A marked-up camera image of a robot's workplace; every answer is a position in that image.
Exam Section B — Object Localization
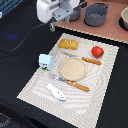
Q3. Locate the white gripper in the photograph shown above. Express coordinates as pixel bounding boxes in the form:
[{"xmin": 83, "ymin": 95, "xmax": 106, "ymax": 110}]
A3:
[{"xmin": 36, "ymin": 0, "xmax": 73, "ymax": 32}]

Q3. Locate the yellow toy bread loaf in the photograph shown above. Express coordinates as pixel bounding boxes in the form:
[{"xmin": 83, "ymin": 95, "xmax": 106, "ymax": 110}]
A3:
[{"xmin": 59, "ymin": 39, "xmax": 78, "ymax": 50}]

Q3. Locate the red toy tomato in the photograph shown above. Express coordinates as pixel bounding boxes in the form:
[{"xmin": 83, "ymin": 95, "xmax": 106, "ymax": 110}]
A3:
[{"xmin": 91, "ymin": 46, "xmax": 104, "ymax": 58}]

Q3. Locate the white toy fish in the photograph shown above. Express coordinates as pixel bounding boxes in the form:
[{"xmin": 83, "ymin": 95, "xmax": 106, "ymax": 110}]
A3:
[{"xmin": 46, "ymin": 83, "xmax": 66, "ymax": 101}]

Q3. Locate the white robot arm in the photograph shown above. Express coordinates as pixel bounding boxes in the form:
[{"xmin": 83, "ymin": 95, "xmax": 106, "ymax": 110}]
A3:
[{"xmin": 36, "ymin": 0, "xmax": 80, "ymax": 31}]

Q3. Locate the small grey pot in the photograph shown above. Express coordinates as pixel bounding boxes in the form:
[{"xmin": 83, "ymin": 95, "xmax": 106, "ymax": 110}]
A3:
[{"xmin": 70, "ymin": 2, "xmax": 87, "ymax": 21}]

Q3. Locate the large grey pot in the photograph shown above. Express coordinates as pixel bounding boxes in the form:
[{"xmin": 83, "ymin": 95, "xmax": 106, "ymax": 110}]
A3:
[{"xmin": 84, "ymin": 3, "xmax": 111, "ymax": 27}]

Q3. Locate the beige round plate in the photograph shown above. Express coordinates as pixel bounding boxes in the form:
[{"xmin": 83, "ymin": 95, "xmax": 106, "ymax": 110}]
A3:
[{"xmin": 59, "ymin": 57, "xmax": 87, "ymax": 81}]

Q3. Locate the beige bowl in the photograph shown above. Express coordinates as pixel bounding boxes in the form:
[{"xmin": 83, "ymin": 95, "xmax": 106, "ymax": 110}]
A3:
[{"xmin": 121, "ymin": 7, "xmax": 128, "ymax": 30}]

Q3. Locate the woven beige placemat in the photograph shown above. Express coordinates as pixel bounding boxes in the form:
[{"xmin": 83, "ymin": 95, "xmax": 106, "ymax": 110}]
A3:
[{"xmin": 18, "ymin": 33, "xmax": 118, "ymax": 128}]

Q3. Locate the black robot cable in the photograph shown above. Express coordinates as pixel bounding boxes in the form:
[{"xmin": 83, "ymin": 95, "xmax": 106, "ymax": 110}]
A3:
[{"xmin": 0, "ymin": 22, "xmax": 51, "ymax": 53}]

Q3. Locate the wooden handled knife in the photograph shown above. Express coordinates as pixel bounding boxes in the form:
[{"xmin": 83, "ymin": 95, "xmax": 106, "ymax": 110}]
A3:
[{"xmin": 61, "ymin": 51, "xmax": 102, "ymax": 65}]

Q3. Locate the wooden handled fork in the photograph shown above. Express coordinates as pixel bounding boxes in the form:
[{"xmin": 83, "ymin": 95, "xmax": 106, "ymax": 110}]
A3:
[{"xmin": 49, "ymin": 73, "xmax": 90, "ymax": 92}]

